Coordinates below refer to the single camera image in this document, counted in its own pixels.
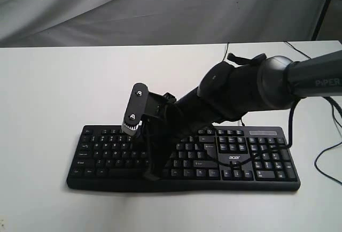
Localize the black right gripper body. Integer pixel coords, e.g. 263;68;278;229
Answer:
144;103;211;157

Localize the black Acer keyboard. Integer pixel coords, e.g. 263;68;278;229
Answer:
66;125;300;192

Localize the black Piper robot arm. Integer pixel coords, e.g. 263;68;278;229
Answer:
142;51;341;180

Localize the grey backdrop cloth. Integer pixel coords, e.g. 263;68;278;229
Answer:
1;0;327;47

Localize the black tripod stand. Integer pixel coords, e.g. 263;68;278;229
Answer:
310;0;331;41

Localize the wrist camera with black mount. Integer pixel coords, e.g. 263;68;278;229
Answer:
121;82;176;136

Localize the black keyboard cable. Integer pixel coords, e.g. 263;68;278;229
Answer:
220;42;246;127

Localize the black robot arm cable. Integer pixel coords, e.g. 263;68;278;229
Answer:
176;97;305;168

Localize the thin black loose cable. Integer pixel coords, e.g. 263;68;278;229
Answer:
283;41;342;185

